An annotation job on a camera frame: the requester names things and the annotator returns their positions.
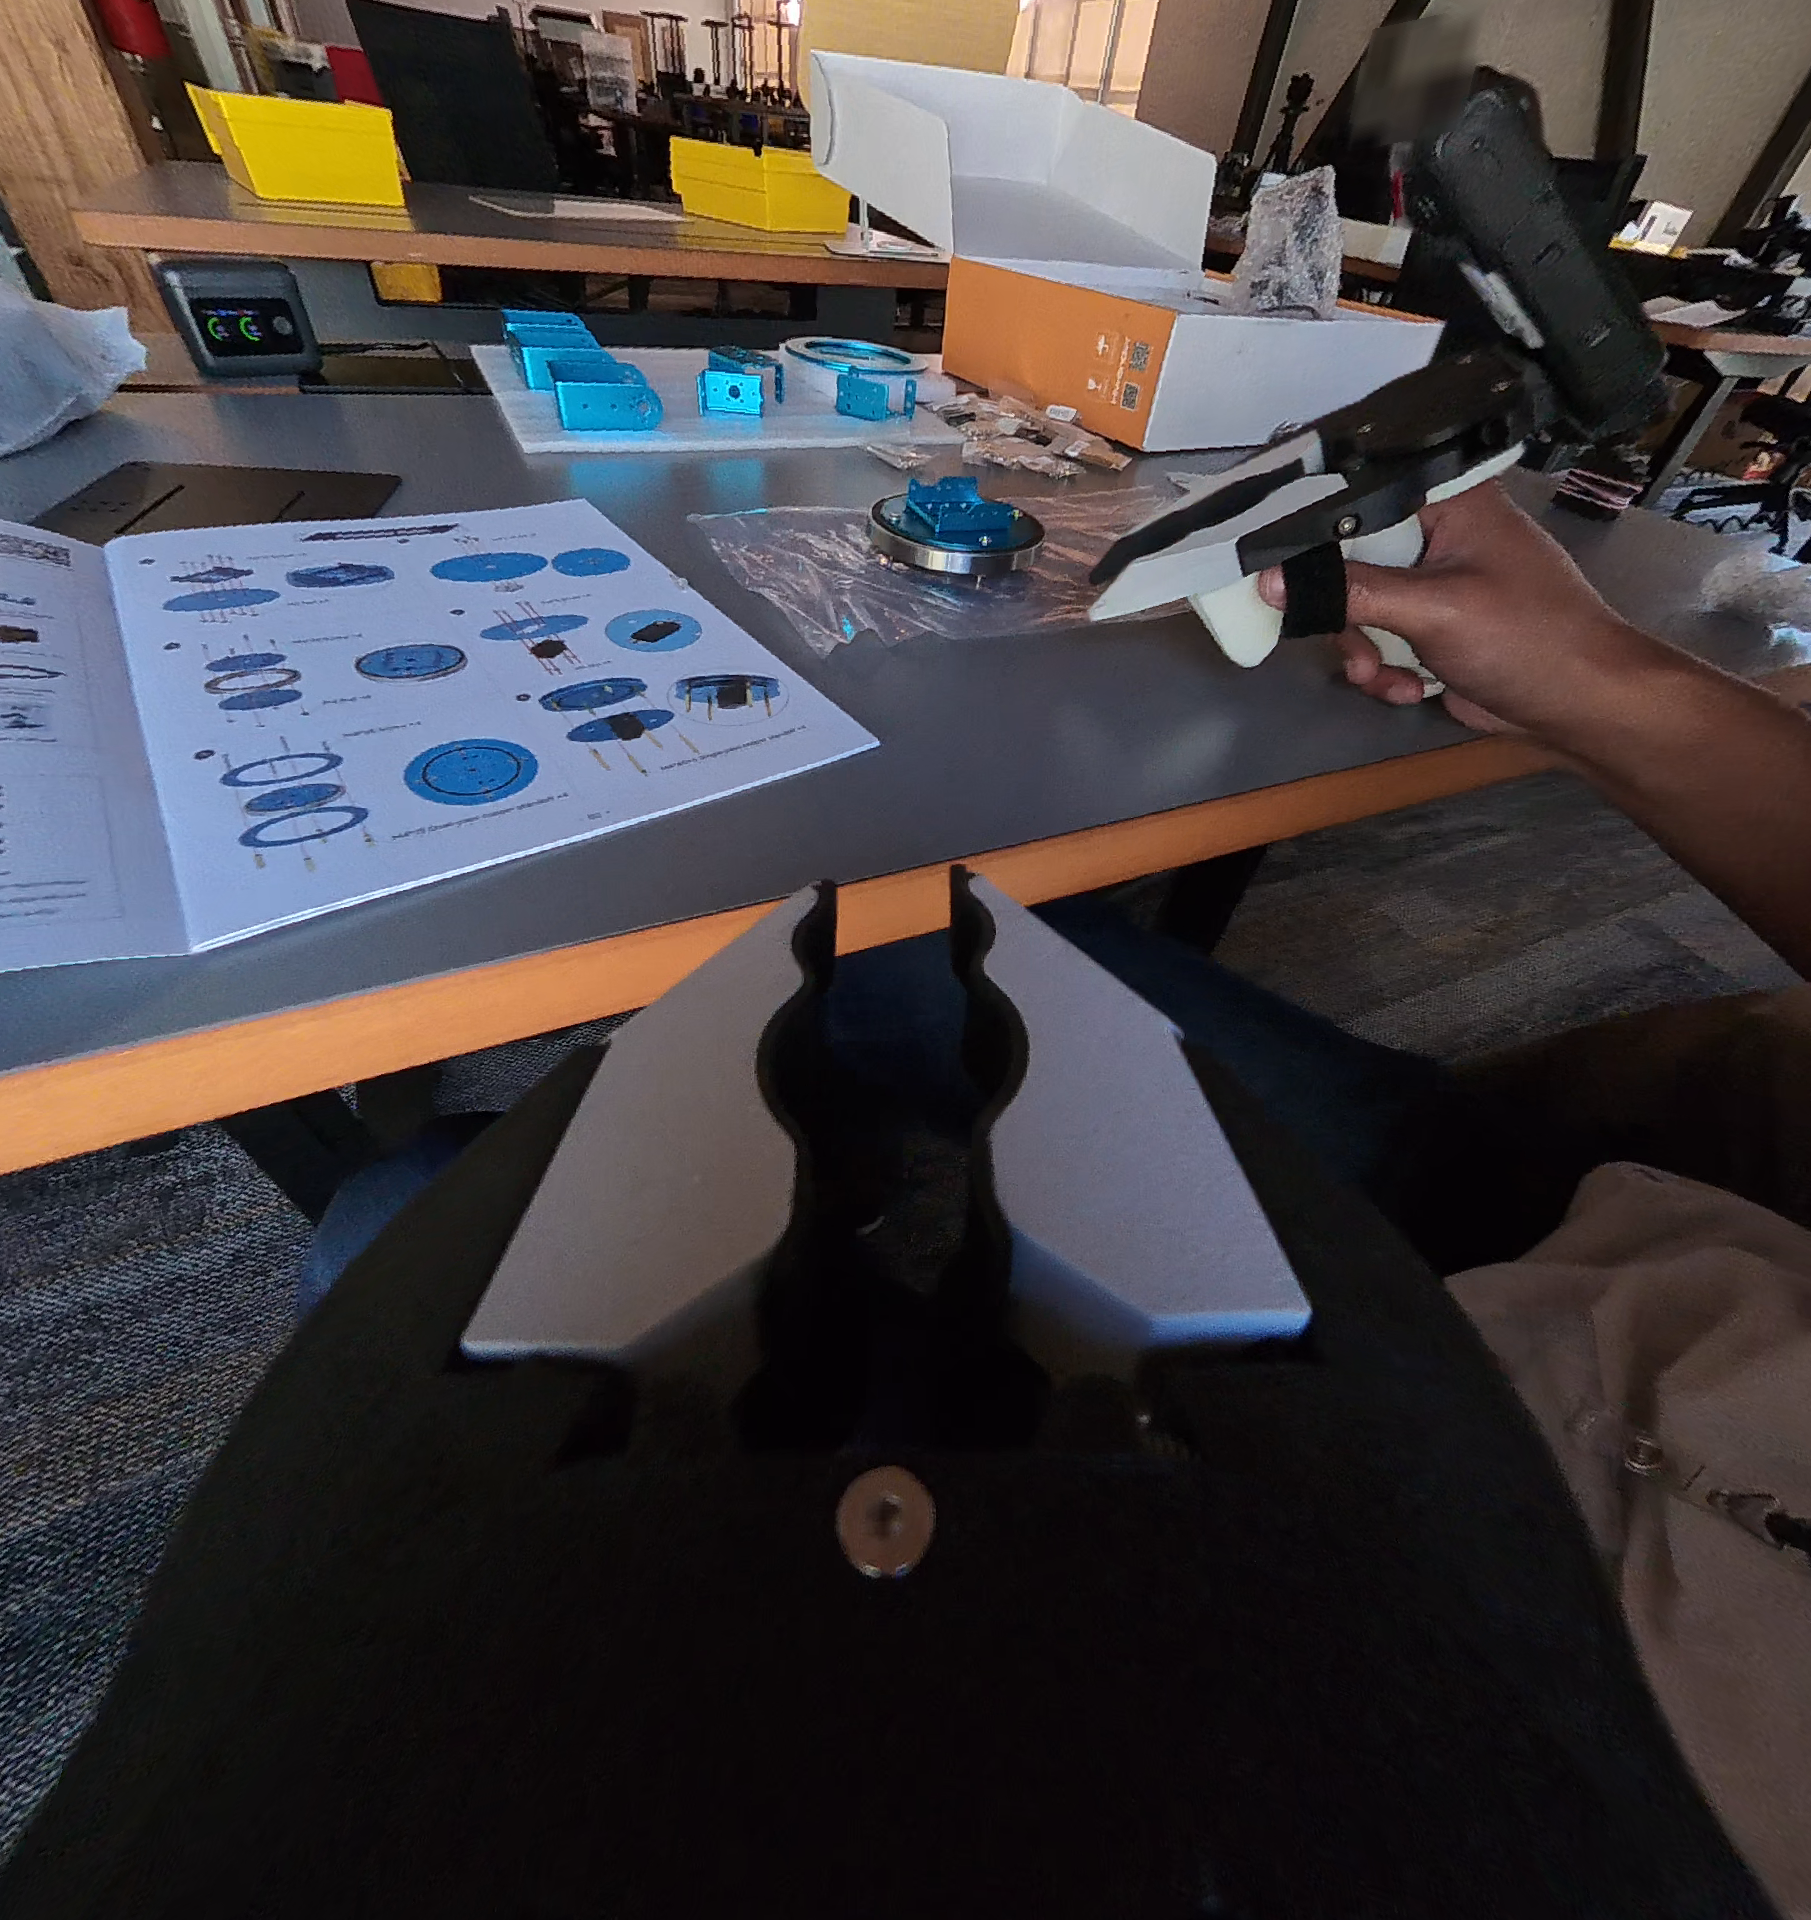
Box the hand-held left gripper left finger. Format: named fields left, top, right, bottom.
left=460, top=882, right=844, bottom=1448

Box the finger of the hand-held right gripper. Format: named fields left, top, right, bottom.
left=1085, top=429, right=1344, bottom=590
left=1085, top=474, right=1361, bottom=624

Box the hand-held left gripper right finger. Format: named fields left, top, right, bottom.
left=948, top=866, right=1315, bottom=1448

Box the blue disc with bearing ring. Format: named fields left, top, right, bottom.
left=869, top=472, right=1047, bottom=577

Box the person's right forearm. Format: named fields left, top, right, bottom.
left=1520, top=599, right=1811, bottom=1038

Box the person's right hand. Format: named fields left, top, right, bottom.
left=1254, top=485, right=1619, bottom=742

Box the orange and white cardboard box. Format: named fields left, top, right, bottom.
left=809, top=52, right=1450, bottom=456

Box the pile of small hardware bags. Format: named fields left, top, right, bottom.
left=869, top=395, right=1133, bottom=485

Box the clear plastic bag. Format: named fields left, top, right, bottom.
left=689, top=478, right=1249, bottom=653
left=1232, top=164, right=1344, bottom=319

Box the assembly instruction booklet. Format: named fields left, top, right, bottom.
left=0, top=500, right=882, bottom=987

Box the yellow storage bin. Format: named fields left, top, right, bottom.
left=187, top=84, right=404, bottom=206
left=669, top=137, right=853, bottom=235

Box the row of long blue brackets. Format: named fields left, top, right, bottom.
left=504, top=307, right=662, bottom=441

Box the white foam sheet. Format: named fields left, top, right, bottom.
left=471, top=342, right=967, bottom=456

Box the wood-edged table with bins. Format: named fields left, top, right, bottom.
left=69, top=158, right=952, bottom=293

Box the black perforated plate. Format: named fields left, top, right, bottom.
left=29, top=465, right=403, bottom=548

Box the black monitor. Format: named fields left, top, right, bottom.
left=342, top=0, right=562, bottom=193

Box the white plastic bag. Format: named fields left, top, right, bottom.
left=0, top=254, right=148, bottom=466

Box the black camera device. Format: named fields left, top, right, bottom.
left=153, top=257, right=325, bottom=380

